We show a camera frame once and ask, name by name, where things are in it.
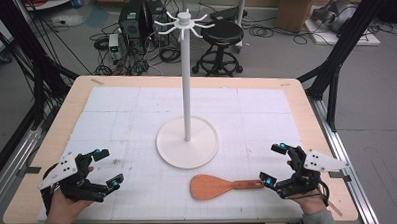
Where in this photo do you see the white hook rack stand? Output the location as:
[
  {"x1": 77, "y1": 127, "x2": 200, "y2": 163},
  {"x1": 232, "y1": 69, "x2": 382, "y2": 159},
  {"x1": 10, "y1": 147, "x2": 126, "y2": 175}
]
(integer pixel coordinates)
[{"x1": 151, "y1": 7, "x2": 222, "y2": 171}]

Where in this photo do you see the black computer tower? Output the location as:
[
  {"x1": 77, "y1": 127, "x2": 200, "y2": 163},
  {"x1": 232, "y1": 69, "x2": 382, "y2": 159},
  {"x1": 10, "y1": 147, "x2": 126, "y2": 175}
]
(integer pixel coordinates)
[
  {"x1": 117, "y1": 0, "x2": 146, "y2": 40},
  {"x1": 144, "y1": 0, "x2": 170, "y2": 38}
]

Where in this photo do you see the white post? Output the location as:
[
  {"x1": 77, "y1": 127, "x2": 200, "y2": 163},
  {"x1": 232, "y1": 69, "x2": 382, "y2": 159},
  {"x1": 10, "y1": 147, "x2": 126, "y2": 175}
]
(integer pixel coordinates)
[{"x1": 236, "y1": 0, "x2": 250, "y2": 26}]

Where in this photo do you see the black floor cable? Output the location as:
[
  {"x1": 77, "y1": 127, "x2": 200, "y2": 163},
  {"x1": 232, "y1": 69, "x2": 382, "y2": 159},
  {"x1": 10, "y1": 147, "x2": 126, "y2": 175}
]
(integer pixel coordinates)
[{"x1": 245, "y1": 19, "x2": 319, "y2": 48}]

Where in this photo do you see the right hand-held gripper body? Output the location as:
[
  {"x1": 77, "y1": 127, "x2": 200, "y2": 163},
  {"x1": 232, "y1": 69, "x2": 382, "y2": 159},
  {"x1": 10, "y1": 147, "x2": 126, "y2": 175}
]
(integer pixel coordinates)
[{"x1": 274, "y1": 143, "x2": 352, "y2": 200}]

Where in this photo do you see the white grid mat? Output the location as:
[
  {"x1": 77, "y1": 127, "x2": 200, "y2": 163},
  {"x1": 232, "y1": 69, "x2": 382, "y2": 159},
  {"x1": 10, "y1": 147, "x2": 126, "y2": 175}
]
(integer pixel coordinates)
[{"x1": 33, "y1": 78, "x2": 306, "y2": 224}]

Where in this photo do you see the wooden rice paddle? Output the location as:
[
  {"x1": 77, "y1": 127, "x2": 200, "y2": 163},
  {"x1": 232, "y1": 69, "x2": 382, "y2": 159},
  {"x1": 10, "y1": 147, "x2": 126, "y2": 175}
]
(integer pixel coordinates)
[{"x1": 189, "y1": 172, "x2": 267, "y2": 201}]

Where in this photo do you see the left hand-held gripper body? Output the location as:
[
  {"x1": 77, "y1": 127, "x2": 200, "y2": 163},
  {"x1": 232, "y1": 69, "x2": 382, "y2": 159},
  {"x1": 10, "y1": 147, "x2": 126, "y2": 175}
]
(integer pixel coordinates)
[{"x1": 37, "y1": 150, "x2": 108, "y2": 206}]

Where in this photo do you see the person's right hand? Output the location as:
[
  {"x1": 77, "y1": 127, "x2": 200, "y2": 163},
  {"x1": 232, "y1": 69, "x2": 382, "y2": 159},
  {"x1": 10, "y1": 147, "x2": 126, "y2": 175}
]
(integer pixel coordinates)
[{"x1": 286, "y1": 187, "x2": 328, "y2": 217}]

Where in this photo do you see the grey padded bag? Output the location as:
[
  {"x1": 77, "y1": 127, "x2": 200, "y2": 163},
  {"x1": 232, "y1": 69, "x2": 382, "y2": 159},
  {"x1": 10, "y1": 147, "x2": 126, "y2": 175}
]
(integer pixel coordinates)
[{"x1": 310, "y1": 0, "x2": 361, "y2": 34}]

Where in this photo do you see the black flat case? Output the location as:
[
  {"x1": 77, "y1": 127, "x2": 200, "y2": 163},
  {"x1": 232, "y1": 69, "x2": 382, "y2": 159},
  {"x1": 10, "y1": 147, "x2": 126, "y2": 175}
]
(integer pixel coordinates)
[{"x1": 209, "y1": 4, "x2": 248, "y2": 25}]

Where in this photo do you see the aluminium rail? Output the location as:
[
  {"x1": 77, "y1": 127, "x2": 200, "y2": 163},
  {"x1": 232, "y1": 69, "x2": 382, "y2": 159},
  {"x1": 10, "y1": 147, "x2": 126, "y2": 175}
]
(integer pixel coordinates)
[
  {"x1": 0, "y1": 126, "x2": 46, "y2": 218},
  {"x1": 306, "y1": 93, "x2": 381, "y2": 224}
]

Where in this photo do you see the black metal frame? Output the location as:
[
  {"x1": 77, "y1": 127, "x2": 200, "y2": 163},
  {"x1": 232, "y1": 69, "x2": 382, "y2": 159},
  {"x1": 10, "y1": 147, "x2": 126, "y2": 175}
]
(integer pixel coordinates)
[
  {"x1": 0, "y1": 0, "x2": 82, "y2": 133},
  {"x1": 294, "y1": 0, "x2": 397, "y2": 135}
]

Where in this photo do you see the black round stool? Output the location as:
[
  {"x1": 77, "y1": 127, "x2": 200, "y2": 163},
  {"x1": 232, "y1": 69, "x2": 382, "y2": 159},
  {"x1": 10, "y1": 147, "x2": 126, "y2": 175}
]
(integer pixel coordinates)
[{"x1": 189, "y1": 19, "x2": 246, "y2": 79}]

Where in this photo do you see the person's left hand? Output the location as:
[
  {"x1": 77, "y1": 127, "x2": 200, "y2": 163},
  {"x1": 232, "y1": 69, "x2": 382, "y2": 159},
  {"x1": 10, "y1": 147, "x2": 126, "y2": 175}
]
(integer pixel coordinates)
[{"x1": 43, "y1": 187, "x2": 95, "y2": 224}]

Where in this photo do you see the white power supply box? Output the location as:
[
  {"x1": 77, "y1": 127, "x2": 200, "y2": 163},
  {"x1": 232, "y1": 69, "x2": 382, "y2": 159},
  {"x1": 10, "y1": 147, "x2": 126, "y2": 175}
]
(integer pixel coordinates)
[{"x1": 108, "y1": 33, "x2": 122, "y2": 61}]

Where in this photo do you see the clear plastic bag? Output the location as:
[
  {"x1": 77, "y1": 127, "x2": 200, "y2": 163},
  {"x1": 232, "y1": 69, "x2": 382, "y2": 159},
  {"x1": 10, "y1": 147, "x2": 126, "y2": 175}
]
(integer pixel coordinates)
[{"x1": 50, "y1": 13, "x2": 85, "y2": 29}]

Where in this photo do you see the large closed cardboard box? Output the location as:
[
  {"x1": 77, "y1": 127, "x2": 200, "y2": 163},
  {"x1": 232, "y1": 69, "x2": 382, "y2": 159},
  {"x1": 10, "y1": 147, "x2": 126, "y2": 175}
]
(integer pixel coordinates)
[{"x1": 275, "y1": 0, "x2": 319, "y2": 34}]

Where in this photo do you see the white round table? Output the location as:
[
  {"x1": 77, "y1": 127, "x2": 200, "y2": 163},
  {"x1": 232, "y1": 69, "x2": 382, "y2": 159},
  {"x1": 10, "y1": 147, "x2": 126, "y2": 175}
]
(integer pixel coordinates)
[{"x1": 22, "y1": 0, "x2": 78, "y2": 12}]

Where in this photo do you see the white foam board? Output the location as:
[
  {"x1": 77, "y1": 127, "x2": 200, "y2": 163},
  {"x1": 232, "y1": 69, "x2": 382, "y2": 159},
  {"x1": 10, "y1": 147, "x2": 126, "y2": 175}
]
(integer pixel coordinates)
[{"x1": 303, "y1": 4, "x2": 382, "y2": 50}]

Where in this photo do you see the tangle of floor cables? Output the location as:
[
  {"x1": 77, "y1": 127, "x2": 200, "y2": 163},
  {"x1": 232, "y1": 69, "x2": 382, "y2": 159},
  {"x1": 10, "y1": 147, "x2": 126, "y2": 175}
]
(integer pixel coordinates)
[{"x1": 88, "y1": 18, "x2": 183, "y2": 79}]

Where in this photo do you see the black tape piece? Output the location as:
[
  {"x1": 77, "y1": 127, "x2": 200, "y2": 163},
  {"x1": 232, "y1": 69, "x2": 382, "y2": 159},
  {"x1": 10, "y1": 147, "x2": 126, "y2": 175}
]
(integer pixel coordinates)
[
  {"x1": 328, "y1": 170, "x2": 352, "y2": 184},
  {"x1": 23, "y1": 165, "x2": 43, "y2": 176}
]

